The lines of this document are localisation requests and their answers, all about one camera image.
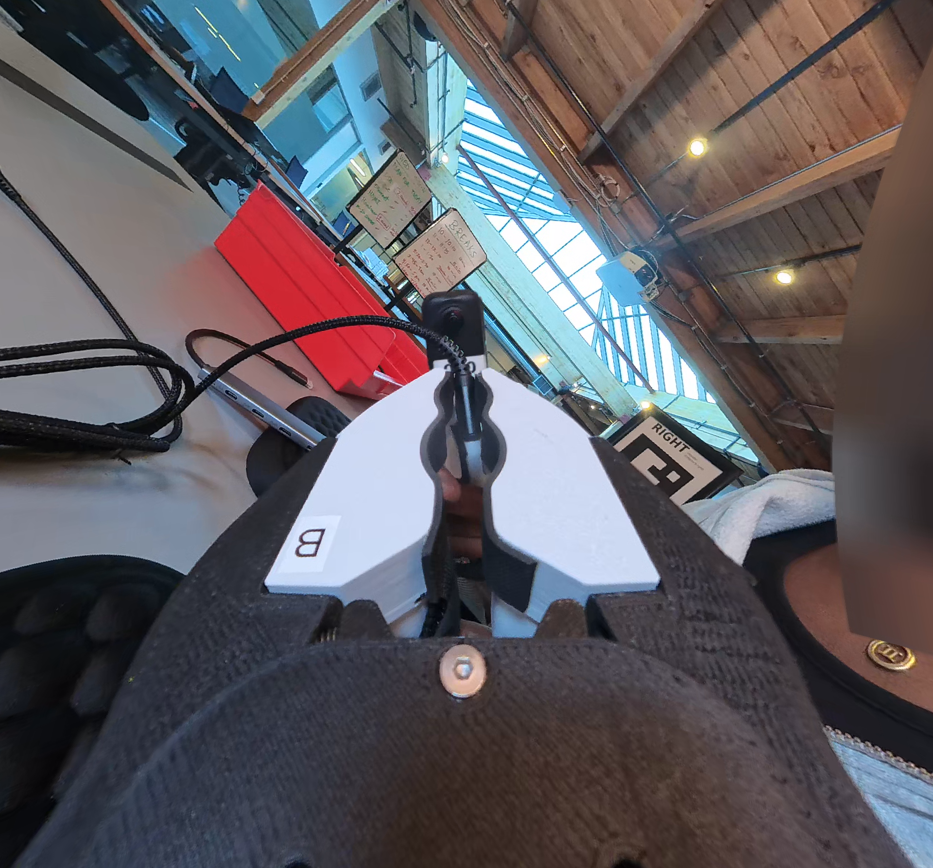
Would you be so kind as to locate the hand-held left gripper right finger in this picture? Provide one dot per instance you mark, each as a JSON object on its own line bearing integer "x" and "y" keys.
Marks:
{"x": 561, "y": 504}

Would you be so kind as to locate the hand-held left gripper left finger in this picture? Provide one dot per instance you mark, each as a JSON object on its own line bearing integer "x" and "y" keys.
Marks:
{"x": 350, "y": 489}

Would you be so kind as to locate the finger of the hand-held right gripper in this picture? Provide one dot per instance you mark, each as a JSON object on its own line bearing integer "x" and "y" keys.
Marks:
{"x": 475, "y": 464}

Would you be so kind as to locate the grey usb hub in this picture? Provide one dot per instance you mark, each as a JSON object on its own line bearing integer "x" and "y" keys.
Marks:
{"x": 248, "y": 402}

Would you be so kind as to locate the person's right forearm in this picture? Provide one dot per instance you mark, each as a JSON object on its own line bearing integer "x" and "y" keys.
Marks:
{"x": 765, "y": 511}

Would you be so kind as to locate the black honeycomb mesh pad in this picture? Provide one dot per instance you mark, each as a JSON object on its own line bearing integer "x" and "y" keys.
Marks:
{"x": 306, "y": 438}

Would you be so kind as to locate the small handwritten whiteboard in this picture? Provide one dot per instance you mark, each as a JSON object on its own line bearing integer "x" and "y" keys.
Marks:
{"x": 441, "y": 252}

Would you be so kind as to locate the glass skylight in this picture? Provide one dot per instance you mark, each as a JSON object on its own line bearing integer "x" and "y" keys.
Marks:
{"x": 554, "y": 241}

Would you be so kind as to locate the large handwritten whiteboard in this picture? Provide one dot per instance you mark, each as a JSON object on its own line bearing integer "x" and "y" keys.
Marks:
{"x": 390, "y": 198}

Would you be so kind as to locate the red plastic bin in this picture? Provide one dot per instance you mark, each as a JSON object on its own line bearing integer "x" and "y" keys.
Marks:
{"x": 306, "y": 278}

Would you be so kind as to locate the round ceiling spotlight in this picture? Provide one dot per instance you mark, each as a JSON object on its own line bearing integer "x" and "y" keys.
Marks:
{"x": 697, "y": 147}
{"x": 783, "y": 276}

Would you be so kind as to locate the person's black shirt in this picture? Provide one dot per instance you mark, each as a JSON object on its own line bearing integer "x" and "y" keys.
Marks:
{"x": 838, "y": 715}

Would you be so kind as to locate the gold round pendant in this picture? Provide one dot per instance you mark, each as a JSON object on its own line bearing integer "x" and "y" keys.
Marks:
{"x": 891, "y": 654}

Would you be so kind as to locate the long wooden office desk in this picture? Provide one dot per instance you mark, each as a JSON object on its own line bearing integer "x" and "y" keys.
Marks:
{"x": 169, "y": 58}

